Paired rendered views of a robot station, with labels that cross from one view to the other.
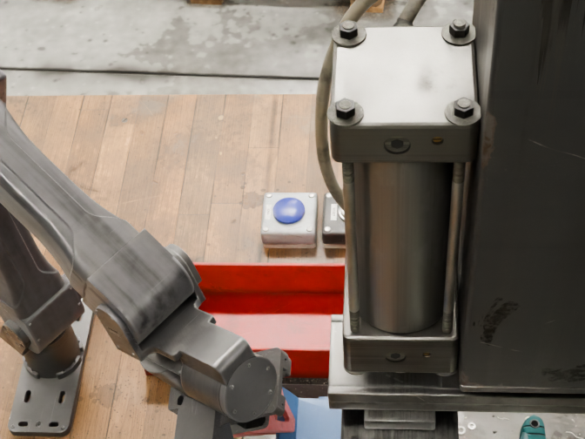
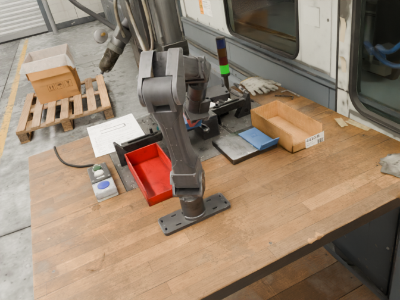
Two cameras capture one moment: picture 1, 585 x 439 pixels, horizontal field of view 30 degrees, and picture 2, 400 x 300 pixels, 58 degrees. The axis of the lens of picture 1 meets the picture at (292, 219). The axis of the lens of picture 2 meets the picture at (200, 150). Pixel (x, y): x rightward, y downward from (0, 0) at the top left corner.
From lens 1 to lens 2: 148 cm
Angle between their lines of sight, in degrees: 81
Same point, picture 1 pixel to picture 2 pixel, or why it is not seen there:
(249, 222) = (108, 202)
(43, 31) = not seen: outside the picture
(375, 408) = not seen: hidden behind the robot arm
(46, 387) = (208, 205)
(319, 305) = (138, 171)
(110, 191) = (103, 249)
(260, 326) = (152, 178)
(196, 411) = (209, 92)
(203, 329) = not seen: hidden behind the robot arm
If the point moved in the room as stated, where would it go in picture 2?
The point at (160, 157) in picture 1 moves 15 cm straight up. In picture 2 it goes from (77, 244) to (56, 202)
